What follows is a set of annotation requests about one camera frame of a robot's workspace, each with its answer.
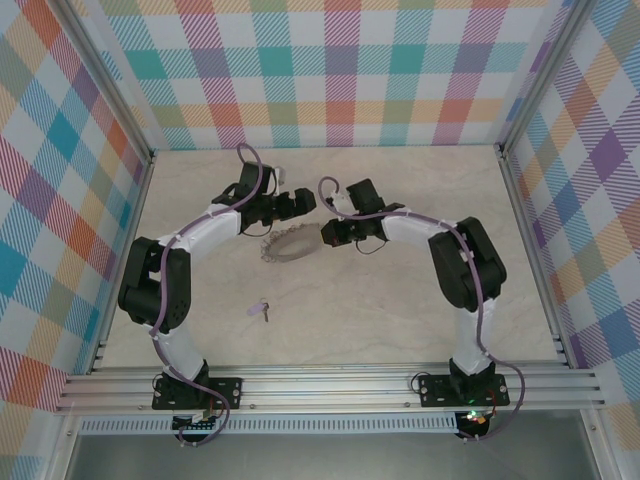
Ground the large metal keyring with rings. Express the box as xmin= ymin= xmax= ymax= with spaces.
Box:
xmin=258 ymin=225 xmax=324 ymax=265

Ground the key with purple tag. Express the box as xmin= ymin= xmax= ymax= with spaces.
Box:
xmin=247 ymin=297 xmax=272 ymax=324

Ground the right controller board with lights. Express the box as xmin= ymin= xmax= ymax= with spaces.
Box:
xmin=457 ymin=408 xmax=494 ymax=431

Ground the grey metal shelf panel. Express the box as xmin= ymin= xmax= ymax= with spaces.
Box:
xmin=64 ymin=433 xmax=601 ymax=480

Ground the left controller board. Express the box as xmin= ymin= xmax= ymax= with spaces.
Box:
xmin=171 ymin=412 xmax=221 ymax=434

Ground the aluminium side rail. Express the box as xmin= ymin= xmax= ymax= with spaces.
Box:
xmin=87 ymin=149 xmax=157 ymax=374
xmin=497 ymin=144 xmax=571 ymax=369

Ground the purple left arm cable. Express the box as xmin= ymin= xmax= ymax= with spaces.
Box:
xmin=149 ymin=143 xmax=266 ymax=448

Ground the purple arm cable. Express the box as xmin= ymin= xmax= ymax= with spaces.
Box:
xmin=318 ymin=175 xmax=526 ymax=444
xmin=149 ymin=143 xmax=266 ymax=448

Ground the aluminium mounting rail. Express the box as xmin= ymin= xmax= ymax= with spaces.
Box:
xmin=54 ymin=362 xmax=606 ymax=414

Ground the aluminium frame post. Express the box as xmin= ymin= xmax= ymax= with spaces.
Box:
xmin=494 ymin=0 xmax=596 ymax=159
xmin=49 ymin=0 xmax=157 ymax=161

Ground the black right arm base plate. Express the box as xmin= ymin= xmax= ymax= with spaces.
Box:
xmin=418 ymin=372 xmax=509 ymax=407

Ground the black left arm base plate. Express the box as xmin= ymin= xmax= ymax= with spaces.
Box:
xmin=152 ymin=375 xmax=245 ymax=411

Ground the white slotted cable duct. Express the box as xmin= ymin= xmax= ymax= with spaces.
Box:
xmin=79 ymin=413 xmax=459 ymax=435

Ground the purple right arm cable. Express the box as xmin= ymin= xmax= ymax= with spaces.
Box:
xmin=318 ymin=175 xmax=526 ymax=444

